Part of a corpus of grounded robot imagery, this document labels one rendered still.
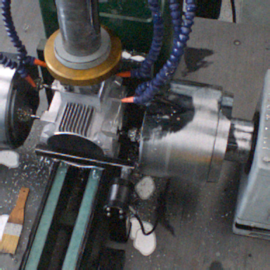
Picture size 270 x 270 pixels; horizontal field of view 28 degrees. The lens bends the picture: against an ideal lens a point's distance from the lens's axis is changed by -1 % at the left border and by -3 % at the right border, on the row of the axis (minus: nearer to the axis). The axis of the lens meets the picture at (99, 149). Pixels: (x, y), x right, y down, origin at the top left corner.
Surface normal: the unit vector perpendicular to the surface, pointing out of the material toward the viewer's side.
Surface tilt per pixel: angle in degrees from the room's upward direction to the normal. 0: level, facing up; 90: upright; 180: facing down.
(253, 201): 90
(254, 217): 90
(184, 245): 0
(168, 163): 73
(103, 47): 0
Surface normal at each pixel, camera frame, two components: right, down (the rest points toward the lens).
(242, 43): -0.06, -0.52
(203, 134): -0.18, 0.06
